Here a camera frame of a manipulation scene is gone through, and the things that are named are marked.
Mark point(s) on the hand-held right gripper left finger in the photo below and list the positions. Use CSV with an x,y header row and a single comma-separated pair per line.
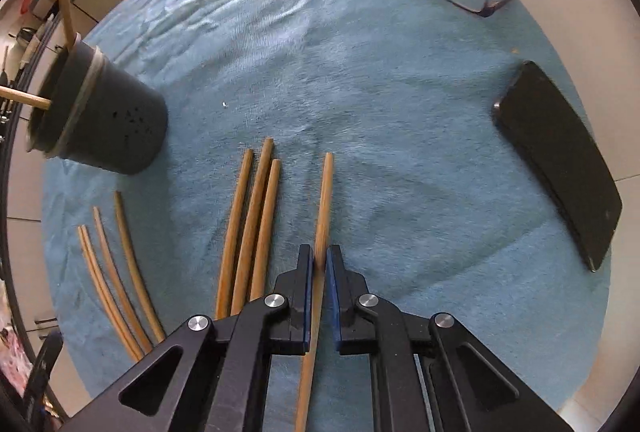
x,y
307,307

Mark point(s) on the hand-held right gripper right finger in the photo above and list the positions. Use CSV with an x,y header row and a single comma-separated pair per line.
x,y
334,307

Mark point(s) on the dark grey chopstick holder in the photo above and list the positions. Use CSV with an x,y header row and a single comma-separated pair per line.
x,y
125,121

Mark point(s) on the blue towel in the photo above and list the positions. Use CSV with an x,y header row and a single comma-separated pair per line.
x,y
350,86

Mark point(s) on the black smartphone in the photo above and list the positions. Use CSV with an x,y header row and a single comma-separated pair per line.
x,y
555,151

